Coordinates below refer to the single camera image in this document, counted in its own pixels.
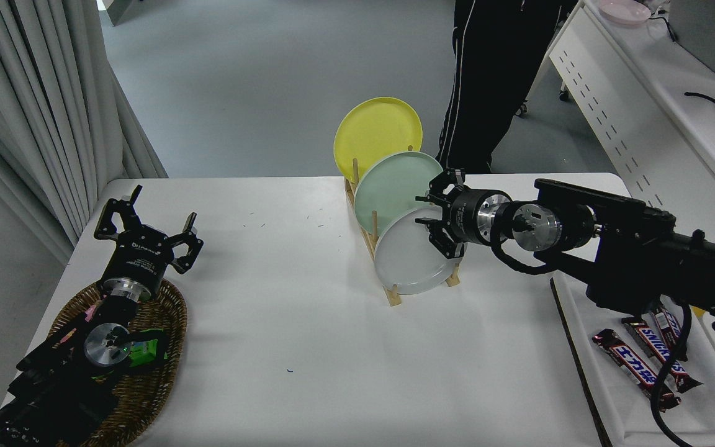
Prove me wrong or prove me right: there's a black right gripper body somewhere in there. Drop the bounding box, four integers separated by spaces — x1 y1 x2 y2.
447 188 488 244

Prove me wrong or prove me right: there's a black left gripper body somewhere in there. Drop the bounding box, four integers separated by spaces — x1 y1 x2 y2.
103 226 176 287

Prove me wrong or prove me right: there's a grey plate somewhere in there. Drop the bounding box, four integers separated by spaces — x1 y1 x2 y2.
373 205 467 296

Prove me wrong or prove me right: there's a mint green plate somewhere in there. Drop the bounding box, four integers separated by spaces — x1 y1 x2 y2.
354 151 445 238

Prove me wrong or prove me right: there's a wooden plate rack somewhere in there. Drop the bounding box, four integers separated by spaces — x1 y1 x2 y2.
344 145 461 307

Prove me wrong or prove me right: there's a yellow plate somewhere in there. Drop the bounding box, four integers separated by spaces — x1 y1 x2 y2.
333 97 423 184

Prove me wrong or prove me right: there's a pink plate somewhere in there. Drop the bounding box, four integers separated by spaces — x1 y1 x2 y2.
598 0 652 25

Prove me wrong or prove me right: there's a green snack packet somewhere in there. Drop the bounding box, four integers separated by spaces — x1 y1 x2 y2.
127 329 167 367

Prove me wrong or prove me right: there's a person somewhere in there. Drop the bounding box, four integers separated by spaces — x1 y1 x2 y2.
435 0 582 175

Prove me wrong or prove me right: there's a brown wicker basket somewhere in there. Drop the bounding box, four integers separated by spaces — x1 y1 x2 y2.
47 278 188 447

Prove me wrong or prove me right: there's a grey curtain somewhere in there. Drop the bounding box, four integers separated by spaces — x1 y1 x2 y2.
0 0 169 264

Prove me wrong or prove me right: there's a white perforated desk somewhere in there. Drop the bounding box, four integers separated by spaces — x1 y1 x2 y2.
515 0 715 252

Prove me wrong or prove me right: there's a Snickers bar with English print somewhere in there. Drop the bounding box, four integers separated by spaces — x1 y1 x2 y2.
621 317 703 393

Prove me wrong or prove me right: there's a snack bar with Japanese print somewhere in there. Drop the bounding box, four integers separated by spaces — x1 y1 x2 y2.
592 329 682 412

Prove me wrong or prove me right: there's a dark red snack bar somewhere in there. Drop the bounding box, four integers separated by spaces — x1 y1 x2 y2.
650 307 688 362

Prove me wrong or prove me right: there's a grey laptop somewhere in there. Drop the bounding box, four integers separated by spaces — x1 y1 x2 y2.
668 0 715 84

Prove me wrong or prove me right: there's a white tray with dark edge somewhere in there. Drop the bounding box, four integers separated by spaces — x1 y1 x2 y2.
549 273 715 447

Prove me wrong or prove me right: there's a thick black cable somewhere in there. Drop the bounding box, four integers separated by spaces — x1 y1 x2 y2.
684 91 715 114

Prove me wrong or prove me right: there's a thin black cable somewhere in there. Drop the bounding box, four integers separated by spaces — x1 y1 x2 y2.
643 11 680 44

